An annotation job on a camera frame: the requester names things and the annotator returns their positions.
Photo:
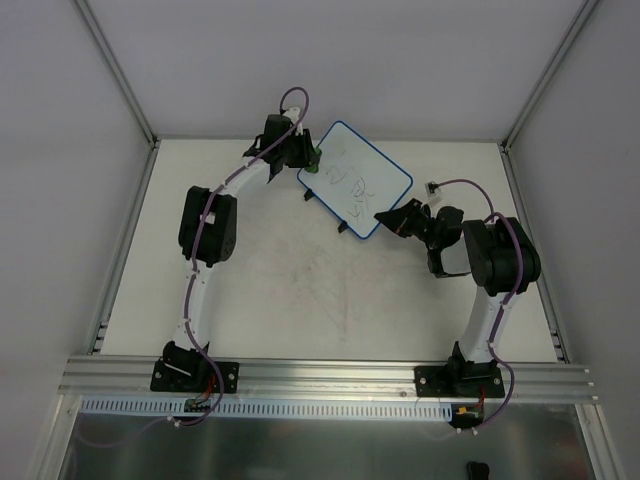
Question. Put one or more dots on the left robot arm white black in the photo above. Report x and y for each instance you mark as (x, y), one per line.
(207, 237)

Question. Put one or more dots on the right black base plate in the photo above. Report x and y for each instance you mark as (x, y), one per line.
(468, 381)

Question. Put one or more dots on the aluminium front rail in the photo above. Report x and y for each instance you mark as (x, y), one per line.
(539, 383)

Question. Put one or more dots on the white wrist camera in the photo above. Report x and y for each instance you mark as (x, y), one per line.
(434, 193)
(294, 116)

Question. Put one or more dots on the green bone-shaped eraser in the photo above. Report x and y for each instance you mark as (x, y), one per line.
(313, 160)

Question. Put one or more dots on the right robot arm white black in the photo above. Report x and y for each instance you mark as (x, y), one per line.
(502, 262)

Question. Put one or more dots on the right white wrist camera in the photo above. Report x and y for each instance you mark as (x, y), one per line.
(434, 193)

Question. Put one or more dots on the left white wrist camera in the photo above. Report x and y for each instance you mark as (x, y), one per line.
(294, 116)

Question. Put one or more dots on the right aluminium frame post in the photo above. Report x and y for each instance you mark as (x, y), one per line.
(568, 40)

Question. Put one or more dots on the white slotted cable duct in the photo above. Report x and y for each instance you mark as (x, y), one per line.
(235, 407)

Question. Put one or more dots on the aluminium frame post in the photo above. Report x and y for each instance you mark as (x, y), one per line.
(568, 40)
(109, 58)

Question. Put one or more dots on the left aluminium frame post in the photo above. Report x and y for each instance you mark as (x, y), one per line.
(109, 58)

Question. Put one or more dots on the blue-framed whiteboard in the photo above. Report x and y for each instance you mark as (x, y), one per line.
(355, 180)

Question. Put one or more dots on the small black object bottom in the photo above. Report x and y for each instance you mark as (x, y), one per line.
(478, 471)

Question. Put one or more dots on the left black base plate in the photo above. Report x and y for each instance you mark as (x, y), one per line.
(225, 375)

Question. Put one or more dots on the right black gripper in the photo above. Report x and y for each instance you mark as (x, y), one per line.
(409, 218)

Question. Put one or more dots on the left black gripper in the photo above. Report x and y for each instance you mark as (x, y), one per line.
(298, 151)

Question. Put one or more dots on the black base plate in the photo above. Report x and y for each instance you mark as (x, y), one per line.
(468, 381)
(225, 375)

